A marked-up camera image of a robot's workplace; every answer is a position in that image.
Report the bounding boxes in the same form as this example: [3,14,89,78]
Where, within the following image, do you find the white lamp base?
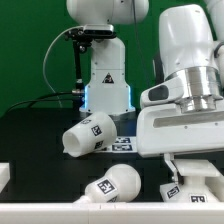
[160,159,224,203]

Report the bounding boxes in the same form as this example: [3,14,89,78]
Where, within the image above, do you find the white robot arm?
[67,0,224,157]

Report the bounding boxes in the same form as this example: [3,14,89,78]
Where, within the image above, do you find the white lamp shade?
[62,112,117,157]

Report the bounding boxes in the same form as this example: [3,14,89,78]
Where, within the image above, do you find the camera on black stand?
[64,24,116,96]

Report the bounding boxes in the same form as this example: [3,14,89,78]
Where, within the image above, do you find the white lamp bulb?
[76,164,141,203]

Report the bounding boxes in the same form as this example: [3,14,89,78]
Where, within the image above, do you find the printed marker sheet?
[63,135,138,155]

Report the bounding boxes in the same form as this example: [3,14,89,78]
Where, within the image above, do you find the white left border block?
[0,163,10,193]

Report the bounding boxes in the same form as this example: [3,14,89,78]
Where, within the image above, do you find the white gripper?
[136,79,224,183]

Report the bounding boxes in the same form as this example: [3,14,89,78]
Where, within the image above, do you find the grey camera cable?
[42,25,83,108]

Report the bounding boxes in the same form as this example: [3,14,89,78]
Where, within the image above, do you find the black power cables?
[4,91,83,114]

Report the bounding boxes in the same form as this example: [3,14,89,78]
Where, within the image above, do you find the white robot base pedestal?
[80,38,135,116]

